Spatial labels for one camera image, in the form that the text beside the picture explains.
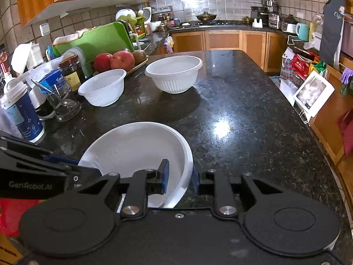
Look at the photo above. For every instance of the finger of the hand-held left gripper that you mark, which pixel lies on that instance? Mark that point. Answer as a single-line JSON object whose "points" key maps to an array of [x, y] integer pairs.
{"points": [[62, 160], [82, 174]]}

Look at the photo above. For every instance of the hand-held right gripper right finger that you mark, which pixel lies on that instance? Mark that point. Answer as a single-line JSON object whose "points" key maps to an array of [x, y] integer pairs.
{"points": [[195, 180]]}

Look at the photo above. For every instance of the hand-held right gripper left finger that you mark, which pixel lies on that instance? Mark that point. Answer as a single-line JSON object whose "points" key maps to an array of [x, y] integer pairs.
{"points": [[165, 176]]}

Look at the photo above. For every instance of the small white ribbed bowl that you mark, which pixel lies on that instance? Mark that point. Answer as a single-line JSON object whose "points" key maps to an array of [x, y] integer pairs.
{"points": [[102, 91]]}

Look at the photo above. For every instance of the clear glass cup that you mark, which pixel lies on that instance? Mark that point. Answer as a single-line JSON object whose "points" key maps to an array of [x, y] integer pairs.
{"points": [[64, 107]]}

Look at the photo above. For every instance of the blue paper cup white lid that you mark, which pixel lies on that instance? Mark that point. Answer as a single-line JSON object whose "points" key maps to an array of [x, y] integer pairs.
{"points": [[23, 116]]}

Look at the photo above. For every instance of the metal spoon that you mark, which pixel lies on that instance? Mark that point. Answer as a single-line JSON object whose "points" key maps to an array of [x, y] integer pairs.
{"points": [[41, 86]]}

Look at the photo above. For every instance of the blue tissue box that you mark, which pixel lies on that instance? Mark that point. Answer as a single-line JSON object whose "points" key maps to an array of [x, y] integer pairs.
{"points": [[52, 78]]}

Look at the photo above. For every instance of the dark sauce jar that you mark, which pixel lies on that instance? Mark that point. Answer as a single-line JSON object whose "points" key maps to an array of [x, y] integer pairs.
{"points": [[72, 74]]}

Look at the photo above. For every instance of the red apple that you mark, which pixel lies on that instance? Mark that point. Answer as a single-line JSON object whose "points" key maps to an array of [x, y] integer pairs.
{"points": [[122, 60], [102, 63]]}

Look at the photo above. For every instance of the white foam container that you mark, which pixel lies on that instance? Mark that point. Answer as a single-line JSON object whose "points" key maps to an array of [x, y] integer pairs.
{"points": [[23, 56]]}

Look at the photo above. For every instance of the fruit tray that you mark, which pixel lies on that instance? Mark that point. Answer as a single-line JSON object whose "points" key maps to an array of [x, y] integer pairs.
{"points": [[138, 66]]}

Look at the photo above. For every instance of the brown kiwi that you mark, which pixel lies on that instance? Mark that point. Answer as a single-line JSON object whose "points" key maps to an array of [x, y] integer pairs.
{"points": [[140, 56]]}

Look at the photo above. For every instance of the green cutting board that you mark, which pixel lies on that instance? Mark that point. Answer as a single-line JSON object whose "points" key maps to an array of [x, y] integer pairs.
{"points": [[96, 40]]}

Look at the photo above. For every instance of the wooden base cabinets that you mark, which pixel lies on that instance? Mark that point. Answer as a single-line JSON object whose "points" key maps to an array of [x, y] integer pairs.
{"points": [[223, 40]]}

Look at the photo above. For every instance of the white picture box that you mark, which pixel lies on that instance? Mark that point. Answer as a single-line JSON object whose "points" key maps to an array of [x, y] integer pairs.
{"points": [[313, 93]]}

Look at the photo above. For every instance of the red snack bag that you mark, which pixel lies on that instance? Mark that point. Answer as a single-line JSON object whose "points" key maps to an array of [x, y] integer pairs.
{"points": [[300, 66]]}

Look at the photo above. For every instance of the red cloth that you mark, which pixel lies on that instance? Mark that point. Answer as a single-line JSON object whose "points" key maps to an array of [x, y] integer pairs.
{"points": [[346, 132]]}

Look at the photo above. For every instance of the dishes in rack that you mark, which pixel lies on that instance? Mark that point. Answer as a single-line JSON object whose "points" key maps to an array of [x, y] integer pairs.
{"points": [[125, 14]]}

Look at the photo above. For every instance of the wok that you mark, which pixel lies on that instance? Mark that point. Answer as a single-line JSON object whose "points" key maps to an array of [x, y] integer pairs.
{"points": [[206, 16]]}

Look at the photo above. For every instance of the black coffee machine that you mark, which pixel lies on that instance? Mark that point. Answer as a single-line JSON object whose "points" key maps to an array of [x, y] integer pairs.
{"points": [[259, 16]]}

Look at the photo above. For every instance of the teal kettle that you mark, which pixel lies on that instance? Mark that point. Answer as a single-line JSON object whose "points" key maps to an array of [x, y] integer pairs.
{"points": [[302, 32]]}

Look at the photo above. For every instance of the purple rubber gloves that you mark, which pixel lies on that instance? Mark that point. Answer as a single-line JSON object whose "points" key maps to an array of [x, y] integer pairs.
{"points": [[347, 76]]}

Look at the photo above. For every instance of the dark apron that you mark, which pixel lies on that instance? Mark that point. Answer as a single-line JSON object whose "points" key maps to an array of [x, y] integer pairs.
{"points": [[332, 33]]}

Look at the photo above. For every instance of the white wall socket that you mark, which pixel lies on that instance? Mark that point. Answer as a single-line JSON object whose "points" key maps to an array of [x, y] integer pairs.
{"points": [[44, 29]]}

